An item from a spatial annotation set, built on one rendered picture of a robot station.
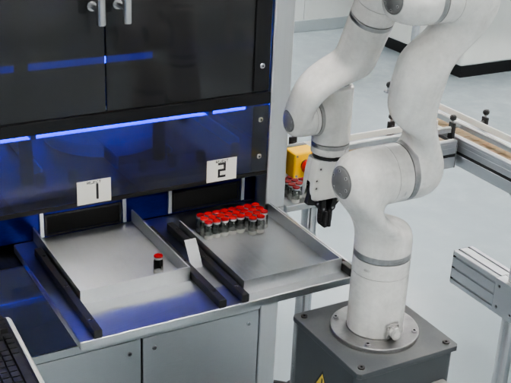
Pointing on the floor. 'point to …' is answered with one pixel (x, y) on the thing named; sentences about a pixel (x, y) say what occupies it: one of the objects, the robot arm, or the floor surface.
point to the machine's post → (274, 163)
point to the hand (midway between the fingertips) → (324, 216)
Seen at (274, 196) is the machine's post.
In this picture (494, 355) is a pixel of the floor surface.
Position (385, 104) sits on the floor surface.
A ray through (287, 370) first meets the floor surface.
